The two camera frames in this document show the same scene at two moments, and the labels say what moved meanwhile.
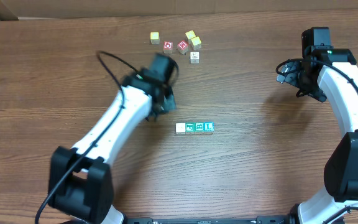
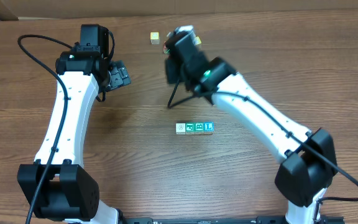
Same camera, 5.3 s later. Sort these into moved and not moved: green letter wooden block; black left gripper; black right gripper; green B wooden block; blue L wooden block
Moved: black left gripper; black right gripper
Not moved: green letter wooden block; green B wooden block; blue L wooden block
